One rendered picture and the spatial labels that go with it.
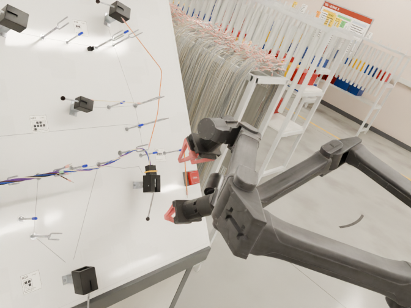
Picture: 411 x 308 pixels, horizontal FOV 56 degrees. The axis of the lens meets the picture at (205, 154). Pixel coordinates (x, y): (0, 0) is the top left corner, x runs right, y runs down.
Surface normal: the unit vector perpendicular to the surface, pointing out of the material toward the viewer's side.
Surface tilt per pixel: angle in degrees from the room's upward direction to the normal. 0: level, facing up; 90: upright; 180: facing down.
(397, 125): 90
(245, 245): 87
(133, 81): 51
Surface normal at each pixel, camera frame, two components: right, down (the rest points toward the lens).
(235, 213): -0.85, -0.18
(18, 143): 0.75, -0.13
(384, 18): -0.61, 0.12
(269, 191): 0.06, -0.66
